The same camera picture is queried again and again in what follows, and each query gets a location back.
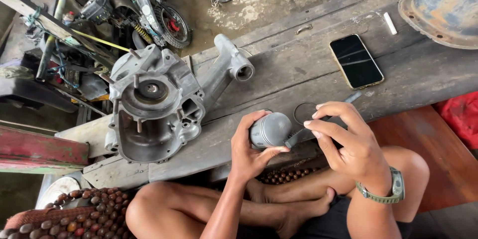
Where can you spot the weathered wooden beam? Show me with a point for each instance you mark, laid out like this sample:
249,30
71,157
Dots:
33,15

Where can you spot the brown wooden bench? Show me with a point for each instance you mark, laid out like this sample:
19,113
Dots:
440,164

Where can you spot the grey metal blade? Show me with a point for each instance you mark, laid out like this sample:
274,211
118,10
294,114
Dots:
298,137

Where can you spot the green bamboo pole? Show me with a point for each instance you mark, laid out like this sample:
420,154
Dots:
56,11

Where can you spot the grey metal piston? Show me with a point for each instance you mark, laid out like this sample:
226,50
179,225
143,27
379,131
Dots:
270,130

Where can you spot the wooden bead seat mat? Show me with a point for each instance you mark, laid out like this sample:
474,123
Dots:
93,213

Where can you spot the person's left hand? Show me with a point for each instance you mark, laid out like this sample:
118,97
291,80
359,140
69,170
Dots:
242,153

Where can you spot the white round disc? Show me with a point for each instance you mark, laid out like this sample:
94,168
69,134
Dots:
58,190

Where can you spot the person's leg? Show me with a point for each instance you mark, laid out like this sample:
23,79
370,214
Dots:
179,209
407,172

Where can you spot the person's left leg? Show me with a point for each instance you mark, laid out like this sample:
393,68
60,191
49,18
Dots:
179,209

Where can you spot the dismantled motorcycle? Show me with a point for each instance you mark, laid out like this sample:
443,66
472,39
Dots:
149,11

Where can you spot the rusty blue metal cover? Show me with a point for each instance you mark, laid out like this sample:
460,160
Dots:
444,7

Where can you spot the red plastic bag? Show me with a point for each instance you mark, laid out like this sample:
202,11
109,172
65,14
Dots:
461,119

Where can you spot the black shorts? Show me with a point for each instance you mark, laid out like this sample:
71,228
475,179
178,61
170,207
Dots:
325,227

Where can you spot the person's right leg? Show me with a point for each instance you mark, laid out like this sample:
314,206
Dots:
407,172

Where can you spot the red painted wooden plank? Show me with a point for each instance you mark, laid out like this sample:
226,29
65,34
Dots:
41,149

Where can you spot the white chalk stick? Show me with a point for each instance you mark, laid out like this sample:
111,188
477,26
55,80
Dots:
390,23

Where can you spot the aluminium engine crankcase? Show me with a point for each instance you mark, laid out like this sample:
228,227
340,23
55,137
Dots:
157,119

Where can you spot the black smartphone with gold frame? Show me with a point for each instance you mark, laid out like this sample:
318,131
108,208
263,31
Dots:
356,61

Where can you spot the person's right hand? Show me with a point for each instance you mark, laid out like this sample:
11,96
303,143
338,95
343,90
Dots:
354,145

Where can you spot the green wristwatch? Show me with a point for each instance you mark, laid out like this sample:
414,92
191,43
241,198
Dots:
396,188

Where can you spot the heap of workshop clutter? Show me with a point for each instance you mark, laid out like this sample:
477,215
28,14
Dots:
48,78

